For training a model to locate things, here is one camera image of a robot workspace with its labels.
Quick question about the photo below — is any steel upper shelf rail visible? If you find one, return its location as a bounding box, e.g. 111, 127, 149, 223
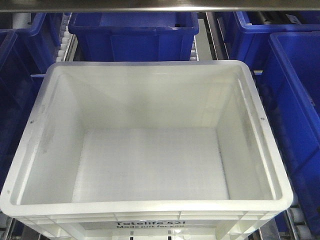
0, 0, 320, 13

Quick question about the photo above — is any blue bin front right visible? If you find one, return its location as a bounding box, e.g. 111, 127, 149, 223
257, 31, 320, 236

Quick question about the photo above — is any blue bin back right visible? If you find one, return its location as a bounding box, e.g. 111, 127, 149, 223
217, 10, 320, 71

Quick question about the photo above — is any blue bin behind centre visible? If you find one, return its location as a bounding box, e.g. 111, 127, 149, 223
68, 12, 199, 62

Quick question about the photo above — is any right white roller track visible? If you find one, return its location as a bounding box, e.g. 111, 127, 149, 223
189, 36, 200, 61

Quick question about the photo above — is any side roller track right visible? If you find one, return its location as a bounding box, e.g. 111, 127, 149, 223
283, 192, 315, 240

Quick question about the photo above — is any blue bin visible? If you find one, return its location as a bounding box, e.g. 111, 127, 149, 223
68, 12, 199, 62
257, 31, 320, 236
9, 12, 68, 75
0, 31, 44, 188
217, 10, 320, 71

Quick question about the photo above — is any blue bin front left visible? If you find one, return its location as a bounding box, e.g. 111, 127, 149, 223
0, 31, 44, 188

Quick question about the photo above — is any side roller track left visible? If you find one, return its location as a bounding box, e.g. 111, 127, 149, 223
55, 12, 78, 63

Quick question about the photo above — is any blue bin back left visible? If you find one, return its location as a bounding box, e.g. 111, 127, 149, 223
9, 12, 68, 75

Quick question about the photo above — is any white plastic tote bin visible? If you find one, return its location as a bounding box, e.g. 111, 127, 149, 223
0, 60, 293, 240

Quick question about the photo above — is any side roller track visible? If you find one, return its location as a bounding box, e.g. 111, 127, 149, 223
55, 12, 78, 63
283, 192, 315, 240

